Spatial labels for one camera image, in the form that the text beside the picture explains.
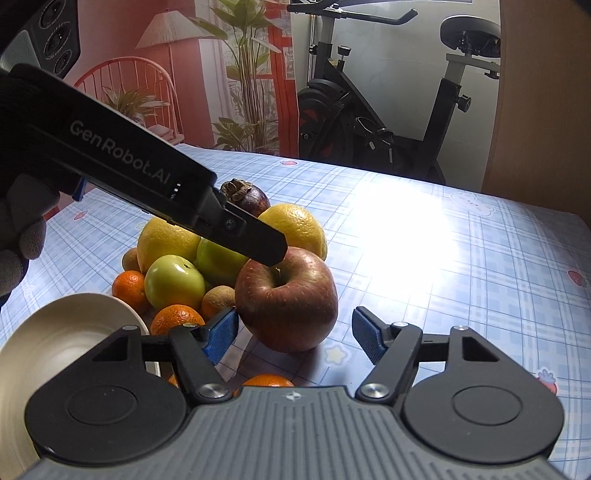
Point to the red apple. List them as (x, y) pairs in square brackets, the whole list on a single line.
[(291, 307)]

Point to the green apple front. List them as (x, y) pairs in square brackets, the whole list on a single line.
[(172, 279)]

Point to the brown longan fruit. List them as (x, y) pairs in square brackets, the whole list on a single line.
[(215, 300)]

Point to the small orange bottom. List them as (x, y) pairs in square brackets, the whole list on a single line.
[(265, 380)]

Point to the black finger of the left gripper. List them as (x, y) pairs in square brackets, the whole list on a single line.
[(239, 231)]

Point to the small orange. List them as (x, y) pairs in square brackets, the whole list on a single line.
[(128, 286), (265, 380), (173, 316)]

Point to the cream round plate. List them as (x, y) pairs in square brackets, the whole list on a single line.
[(46, 343)]

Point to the green apple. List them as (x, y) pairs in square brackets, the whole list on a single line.
[(218, 265), (172, 279)]

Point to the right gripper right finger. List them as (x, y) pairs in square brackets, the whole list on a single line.
[(393, 350)]

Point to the small orange front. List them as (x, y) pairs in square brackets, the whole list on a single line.
[(173, 316)]

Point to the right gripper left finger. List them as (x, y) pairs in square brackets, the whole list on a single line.
[(197, 350)]

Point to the brown wooden door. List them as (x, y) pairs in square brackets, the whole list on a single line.
[(540, 151)]

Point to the brown kiwi behind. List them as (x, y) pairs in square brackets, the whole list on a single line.
[(130, 260)]

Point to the yellow lemon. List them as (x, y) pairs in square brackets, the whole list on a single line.
[(299, 226), (159, 238)]

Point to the grey gloved left hand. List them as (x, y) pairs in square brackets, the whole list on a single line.
[(23, 228)]

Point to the dark purple mangosteen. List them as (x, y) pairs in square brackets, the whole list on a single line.
[(245, 195)]

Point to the black exercise bike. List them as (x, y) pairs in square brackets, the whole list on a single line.
[(411, 94)]

